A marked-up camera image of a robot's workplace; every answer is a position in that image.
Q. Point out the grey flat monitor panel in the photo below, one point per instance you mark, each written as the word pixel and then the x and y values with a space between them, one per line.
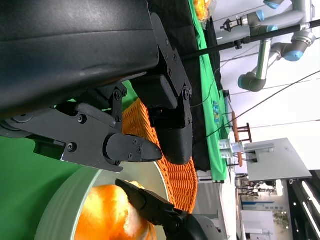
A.
pixel 275 162

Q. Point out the green printed background cloth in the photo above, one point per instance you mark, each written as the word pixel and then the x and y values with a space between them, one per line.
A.
pixel 207 75

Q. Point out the orange white round bread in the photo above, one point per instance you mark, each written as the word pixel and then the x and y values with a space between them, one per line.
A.
pixel 107 212

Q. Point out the long black pole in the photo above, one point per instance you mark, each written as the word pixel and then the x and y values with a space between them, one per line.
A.
pixel 238 44

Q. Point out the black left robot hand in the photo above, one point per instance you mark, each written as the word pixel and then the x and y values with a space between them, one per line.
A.
pixel 75 37

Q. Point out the small white drink cartons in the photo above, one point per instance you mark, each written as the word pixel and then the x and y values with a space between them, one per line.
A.
pixel 225 147

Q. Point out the dark wooden chair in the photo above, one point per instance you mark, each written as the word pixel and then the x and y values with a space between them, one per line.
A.
pixel 236 135

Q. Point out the orange wicker basket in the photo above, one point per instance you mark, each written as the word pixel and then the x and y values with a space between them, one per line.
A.
pixel 180 182

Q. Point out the green tablecloth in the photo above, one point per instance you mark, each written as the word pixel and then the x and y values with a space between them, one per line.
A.
pixel 20 187

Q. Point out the grey-green bowl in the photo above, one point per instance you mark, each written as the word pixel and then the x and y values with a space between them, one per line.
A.
pixel 62 200

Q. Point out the clear bag of yellow toys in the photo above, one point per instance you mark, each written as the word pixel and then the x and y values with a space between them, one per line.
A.
pixel 201 8

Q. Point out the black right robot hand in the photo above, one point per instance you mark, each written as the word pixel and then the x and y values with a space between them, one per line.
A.
pixel 175 222

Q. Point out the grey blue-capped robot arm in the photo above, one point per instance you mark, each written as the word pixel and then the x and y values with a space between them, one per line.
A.
pixel 250 20
pixel 263 60

